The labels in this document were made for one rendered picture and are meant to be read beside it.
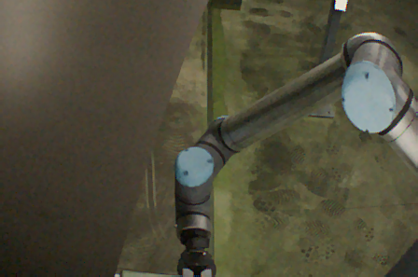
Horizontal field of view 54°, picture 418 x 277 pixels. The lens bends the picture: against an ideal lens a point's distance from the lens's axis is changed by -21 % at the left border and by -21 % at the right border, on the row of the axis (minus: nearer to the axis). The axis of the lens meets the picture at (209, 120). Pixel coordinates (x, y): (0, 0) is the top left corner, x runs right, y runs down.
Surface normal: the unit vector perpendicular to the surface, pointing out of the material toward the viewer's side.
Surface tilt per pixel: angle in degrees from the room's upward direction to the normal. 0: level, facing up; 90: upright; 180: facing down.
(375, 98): 87
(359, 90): 87
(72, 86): 90
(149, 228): 0
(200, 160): 6
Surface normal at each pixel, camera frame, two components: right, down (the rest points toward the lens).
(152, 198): 0.11, -0.71
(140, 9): 0.04, 0.70
